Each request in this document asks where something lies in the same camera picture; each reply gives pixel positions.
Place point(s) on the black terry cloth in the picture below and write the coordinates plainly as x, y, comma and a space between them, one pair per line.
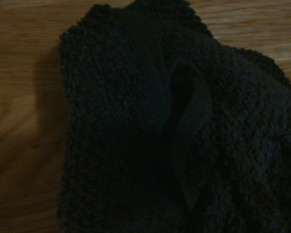
135, 121

